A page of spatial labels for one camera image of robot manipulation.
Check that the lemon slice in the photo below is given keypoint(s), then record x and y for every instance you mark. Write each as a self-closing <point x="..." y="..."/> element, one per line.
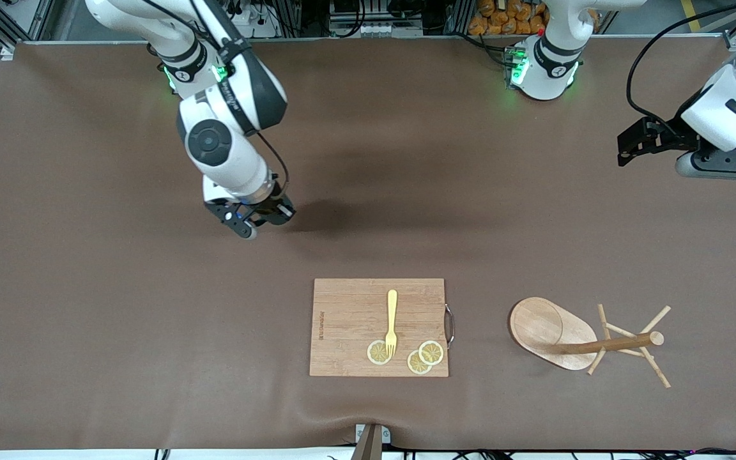
<point x="433" y="352"/>
<point x="416" y="365"/>
<point x="375" y="353"/>

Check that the bamboo cutting board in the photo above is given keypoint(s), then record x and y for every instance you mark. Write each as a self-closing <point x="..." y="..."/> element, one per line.
<point x="349" y="319"/>

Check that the grey control box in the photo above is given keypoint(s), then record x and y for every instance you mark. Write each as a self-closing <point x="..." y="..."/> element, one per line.
<point x="374" y="29"/>

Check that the white power strip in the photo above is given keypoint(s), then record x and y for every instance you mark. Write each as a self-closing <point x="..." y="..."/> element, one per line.
<point x="246" y="16"/>

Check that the brown table cloth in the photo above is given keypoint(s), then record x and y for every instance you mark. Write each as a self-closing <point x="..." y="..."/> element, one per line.
<point x="87" y="287"/>

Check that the wooden mug tree rack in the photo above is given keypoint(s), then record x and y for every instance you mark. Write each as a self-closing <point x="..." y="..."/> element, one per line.
<point x="537" y="326"/>

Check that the grey metal mount bracket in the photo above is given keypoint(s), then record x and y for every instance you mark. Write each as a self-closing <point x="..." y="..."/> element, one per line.
<point x="369" y="447"/>

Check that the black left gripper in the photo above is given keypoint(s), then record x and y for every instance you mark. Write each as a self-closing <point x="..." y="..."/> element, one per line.
<point x="670" y="135"/>

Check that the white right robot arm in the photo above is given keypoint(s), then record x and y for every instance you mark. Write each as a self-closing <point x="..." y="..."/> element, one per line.
<point x="214" y="144"/>

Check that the pile of orange items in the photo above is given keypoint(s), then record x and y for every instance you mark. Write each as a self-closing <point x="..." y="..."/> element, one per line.
<point x="502" y="19"/>

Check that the yellow plastic fork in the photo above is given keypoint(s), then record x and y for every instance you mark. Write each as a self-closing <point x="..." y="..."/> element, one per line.
<point x="392" y="313"/>

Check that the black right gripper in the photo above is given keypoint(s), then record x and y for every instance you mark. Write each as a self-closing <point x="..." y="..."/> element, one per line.
<point x="273" y="208"/>

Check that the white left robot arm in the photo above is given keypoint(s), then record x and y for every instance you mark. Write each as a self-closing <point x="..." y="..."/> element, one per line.
<point x="544" y="70"/>

